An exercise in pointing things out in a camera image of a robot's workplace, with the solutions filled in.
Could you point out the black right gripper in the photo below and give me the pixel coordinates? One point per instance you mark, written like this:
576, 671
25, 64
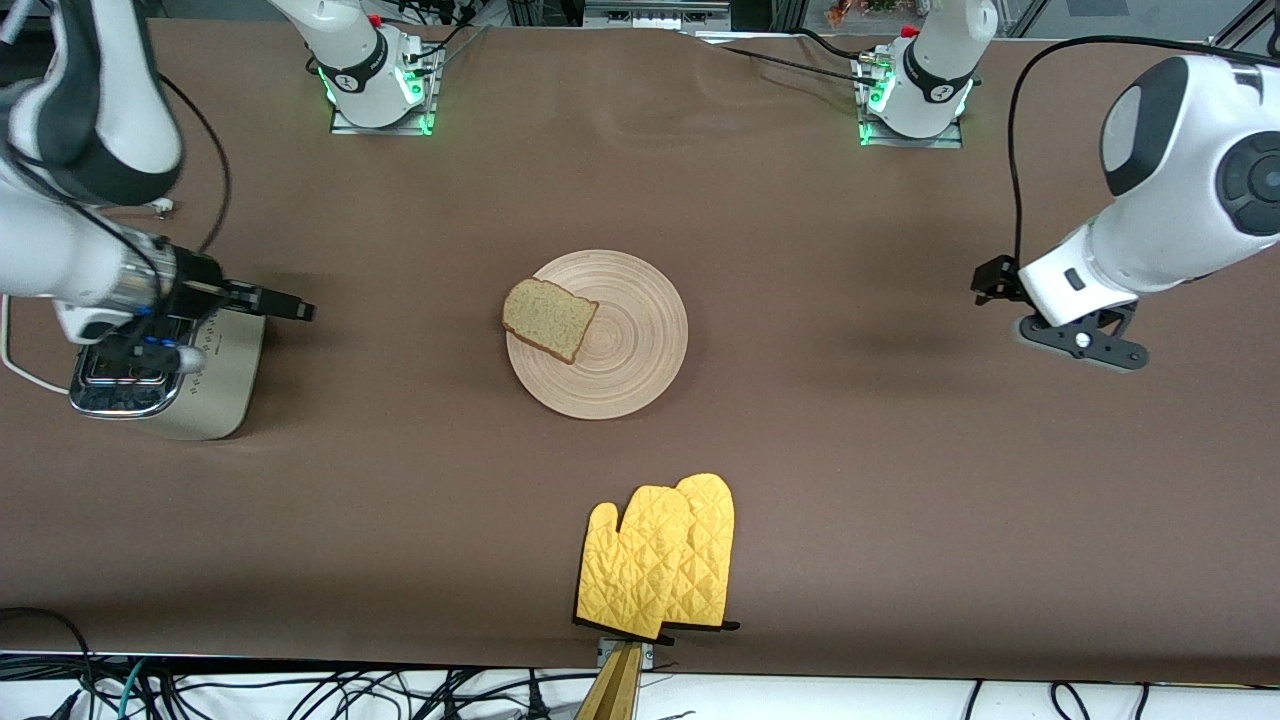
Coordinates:
203, 283

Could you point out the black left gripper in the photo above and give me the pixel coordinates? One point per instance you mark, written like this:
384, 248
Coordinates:
996, 279

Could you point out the slice of brown bread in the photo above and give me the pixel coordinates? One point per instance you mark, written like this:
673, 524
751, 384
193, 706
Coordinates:
548, 320

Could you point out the round wooden plate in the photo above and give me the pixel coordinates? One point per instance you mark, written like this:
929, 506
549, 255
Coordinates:
630, 350

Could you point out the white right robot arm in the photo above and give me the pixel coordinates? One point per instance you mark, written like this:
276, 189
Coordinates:
60, 250

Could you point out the cream and chrome toaster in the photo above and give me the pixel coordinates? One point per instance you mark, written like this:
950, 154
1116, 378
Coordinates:
230, 390

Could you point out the brown table cover sheet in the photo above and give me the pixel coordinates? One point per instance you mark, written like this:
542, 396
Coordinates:
640, 200

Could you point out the yellow quilted oven mitt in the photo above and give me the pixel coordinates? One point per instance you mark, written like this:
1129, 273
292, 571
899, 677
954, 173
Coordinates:
712, 540
630, 570

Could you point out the grey device behind table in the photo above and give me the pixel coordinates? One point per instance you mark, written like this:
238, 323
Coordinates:
655, 12

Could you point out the wooden beam under table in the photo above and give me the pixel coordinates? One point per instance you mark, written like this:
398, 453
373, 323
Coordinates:
612, 695

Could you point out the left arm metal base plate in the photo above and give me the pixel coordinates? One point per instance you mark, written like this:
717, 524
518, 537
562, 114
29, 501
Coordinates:
915, 142

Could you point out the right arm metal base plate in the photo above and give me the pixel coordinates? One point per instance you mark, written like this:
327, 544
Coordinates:
432, 95

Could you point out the aluminium frame profile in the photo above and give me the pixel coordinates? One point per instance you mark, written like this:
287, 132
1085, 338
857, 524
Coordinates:
1235, 30

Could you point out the small metal bracket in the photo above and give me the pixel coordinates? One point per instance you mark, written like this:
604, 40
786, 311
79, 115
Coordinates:
650, 655

